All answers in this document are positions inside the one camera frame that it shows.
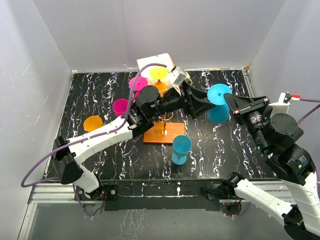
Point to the white cylindrical container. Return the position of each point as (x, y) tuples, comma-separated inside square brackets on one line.
[(164, 59)]

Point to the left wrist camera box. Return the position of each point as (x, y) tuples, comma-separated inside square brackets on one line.
[(176, 77)]

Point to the gold wire wine glass rack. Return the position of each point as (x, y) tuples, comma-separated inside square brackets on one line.
[(164, 130)]

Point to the pink wine glass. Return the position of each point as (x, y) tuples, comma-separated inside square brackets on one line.
[(140, 83), (120, 107)]

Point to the blue wine glass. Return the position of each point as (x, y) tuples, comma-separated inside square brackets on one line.
[(181, 147), (220, 113)]

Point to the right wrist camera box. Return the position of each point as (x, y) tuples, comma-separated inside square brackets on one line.
[(284, 102)]

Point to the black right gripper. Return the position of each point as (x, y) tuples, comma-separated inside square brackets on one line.
[(241, 105)]

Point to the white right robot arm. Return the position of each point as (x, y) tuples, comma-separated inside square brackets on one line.
[(275, 134)]

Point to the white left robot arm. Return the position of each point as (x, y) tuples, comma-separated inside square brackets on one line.
[(148, 105)]

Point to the orange wine glass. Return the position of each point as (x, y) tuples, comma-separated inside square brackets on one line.
[(159, 73), (92, 123)]

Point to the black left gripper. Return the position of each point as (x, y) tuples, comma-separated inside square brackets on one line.
[(195, 108)]

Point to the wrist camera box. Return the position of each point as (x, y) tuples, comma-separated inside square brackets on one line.
[(284, 102), (176, 77)]

